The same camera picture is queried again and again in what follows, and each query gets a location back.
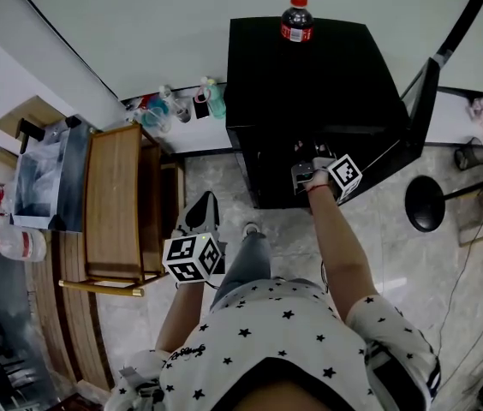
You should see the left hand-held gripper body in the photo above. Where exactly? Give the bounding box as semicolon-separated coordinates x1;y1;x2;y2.
162;211;228;284

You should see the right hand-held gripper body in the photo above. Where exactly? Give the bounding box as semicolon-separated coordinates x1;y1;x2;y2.
290;153;363;206

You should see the black fridge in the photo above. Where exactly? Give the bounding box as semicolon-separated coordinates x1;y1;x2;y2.
224;15;423;211

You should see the person's left forearm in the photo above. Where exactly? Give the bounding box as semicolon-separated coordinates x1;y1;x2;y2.
154;278;206;354

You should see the person's right forearm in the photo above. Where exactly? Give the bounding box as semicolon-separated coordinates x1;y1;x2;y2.
307;184;380;321

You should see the person's right hand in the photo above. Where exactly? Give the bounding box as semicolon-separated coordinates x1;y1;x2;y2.
302;170;331;188

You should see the person's grey jeans leg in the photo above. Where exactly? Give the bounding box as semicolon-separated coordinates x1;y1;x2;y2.
210;230;273;308

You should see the wooden chair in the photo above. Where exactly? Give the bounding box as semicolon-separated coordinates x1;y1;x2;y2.
57;121;188;298

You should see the black round stand base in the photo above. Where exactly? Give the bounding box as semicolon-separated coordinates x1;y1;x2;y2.
404;175;446;234

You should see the green bottle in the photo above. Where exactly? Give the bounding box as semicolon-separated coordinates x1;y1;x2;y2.
200;76;228;121

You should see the black phone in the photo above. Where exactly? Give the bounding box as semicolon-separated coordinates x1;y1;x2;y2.
191;93;212;121

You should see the blue plastic cup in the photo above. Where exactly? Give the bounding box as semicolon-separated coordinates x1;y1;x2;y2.
140;95;172;134

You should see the cola bottle red cap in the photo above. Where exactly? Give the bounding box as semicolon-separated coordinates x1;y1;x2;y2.
279;0;316;44

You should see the black stand pole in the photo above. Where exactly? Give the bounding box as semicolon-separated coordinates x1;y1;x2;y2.
441;165;483;201

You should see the white star print shirt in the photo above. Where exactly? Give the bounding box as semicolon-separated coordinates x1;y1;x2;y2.
107;277;443;411

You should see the pink cloth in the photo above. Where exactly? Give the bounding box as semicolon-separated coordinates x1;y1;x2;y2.
465;95;483;137

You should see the clear plastic storage box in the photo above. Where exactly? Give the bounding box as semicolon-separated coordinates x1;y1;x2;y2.
11;115;93;233

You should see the large clear bottle red label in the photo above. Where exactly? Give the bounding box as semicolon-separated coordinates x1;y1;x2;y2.
0;223;48;264

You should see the black desk clamp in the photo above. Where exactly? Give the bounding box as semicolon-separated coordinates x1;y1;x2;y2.
15;117;46;155

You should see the black curved pipe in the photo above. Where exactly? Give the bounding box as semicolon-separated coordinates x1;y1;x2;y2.
434;0;483;60

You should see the light wooden side table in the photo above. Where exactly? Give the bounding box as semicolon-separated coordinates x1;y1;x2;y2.
0;94;68;141

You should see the black wire mesh cup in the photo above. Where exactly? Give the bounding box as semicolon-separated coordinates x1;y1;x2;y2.
453;136;483;172

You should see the thin black floor cable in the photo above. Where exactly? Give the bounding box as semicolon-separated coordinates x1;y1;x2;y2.
435;210;483;356

